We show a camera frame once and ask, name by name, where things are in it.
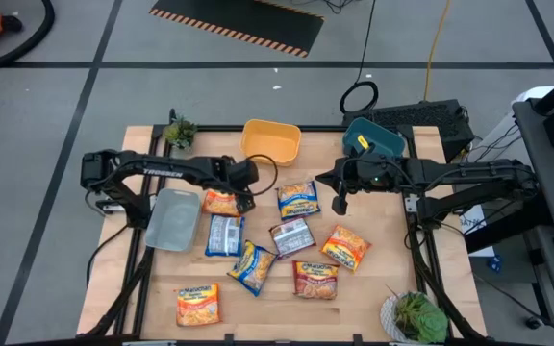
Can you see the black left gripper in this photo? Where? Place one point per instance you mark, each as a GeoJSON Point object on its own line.
{"type": "Point", "coordinates": [243, 175]}

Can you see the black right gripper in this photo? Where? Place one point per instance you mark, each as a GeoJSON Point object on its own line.
{"type": "Point", "coordinates": [373, 173]}

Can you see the orange Maruchan ramen packet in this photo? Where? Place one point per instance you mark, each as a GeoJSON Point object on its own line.
{"type": "Point", "coordinates": [345, 247]}
{"type": "Point", "coordinates": [217, 205]}
{"type": "Point", "coordinates": [198, 305]}

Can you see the blue Maruchan ramen packet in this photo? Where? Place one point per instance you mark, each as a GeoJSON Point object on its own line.
{"type": "Point", "coordinates": [224, 235]}
{"type": "Point", "coordinates": [253, 266]}
{"type": "Point", "coordinates": [298, 202]}

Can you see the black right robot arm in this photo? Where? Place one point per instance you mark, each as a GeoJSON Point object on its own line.
{"type": "Point", "coordinates": [474, 173]}

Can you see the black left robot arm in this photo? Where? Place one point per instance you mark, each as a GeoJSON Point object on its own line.
{"type": "Point", "coordinates": [171, 170]}

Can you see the red Maruchan ramen packet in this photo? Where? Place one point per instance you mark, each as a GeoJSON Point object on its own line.
{"type": "Point", "coordinates": [292, 238]}
{"type": "Point", "coordinates": [315, 281]}

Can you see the yellow plastic bin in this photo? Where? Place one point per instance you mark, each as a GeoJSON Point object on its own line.
{"type": "Point", "coordinates": [269, 141]}

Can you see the teal plastic bin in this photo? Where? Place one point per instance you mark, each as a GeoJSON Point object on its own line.
{"type": "Point", "coordinates": [378, 139]}

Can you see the grey plastic bin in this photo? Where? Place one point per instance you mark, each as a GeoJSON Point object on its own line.
{"type": "Point", "coordinates": [173, 221]}

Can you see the small green succulent plant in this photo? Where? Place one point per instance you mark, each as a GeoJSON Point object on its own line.
{"type": "Point", "coordinates": [180, 132]}

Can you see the white paper sheet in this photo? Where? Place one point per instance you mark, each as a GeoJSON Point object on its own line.
{"type": "Point", "coordinates": [476, 226]}

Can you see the succulent in white patterned pot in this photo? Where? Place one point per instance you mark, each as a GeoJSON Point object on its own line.
{"type": "Point", "coordinates": [419, 317]}

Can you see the black hazard-striped floor mat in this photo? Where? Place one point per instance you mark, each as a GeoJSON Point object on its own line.
{"type": "Point", "coordinates": [238, 21]}

